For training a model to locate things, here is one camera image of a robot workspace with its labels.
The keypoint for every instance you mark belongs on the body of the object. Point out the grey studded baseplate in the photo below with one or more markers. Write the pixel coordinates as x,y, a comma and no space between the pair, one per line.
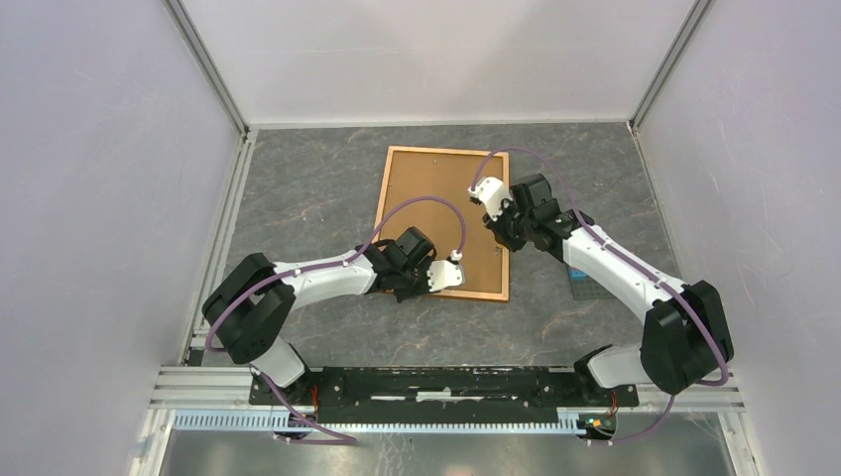
588,289

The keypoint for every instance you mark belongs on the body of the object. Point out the aluminium rail frame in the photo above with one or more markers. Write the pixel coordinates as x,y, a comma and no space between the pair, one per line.
241,398

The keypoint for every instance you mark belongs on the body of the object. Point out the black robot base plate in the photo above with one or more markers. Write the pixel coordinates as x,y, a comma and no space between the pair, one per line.
460,395

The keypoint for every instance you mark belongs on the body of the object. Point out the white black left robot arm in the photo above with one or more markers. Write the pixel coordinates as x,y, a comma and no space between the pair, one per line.
247,311

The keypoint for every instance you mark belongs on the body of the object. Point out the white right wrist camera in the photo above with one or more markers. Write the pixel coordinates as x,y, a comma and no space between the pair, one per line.
493,194

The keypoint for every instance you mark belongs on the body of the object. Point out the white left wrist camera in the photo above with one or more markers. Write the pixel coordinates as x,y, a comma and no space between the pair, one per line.
446,274

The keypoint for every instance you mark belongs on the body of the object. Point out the blue toy brick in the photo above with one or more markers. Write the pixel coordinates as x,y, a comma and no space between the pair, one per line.
576,275

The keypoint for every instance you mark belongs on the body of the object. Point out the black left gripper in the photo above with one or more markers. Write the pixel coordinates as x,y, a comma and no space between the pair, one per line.
423,266

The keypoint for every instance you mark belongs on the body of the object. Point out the wooden picture frame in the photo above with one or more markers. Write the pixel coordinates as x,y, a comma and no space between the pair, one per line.
447,173

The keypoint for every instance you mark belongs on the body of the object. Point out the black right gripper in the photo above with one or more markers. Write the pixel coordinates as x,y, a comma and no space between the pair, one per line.
496,227

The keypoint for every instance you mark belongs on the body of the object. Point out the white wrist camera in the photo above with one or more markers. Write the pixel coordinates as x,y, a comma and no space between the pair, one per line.
493,194
446,274

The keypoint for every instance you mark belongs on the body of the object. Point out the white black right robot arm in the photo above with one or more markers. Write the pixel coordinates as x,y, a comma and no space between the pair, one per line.
685,332

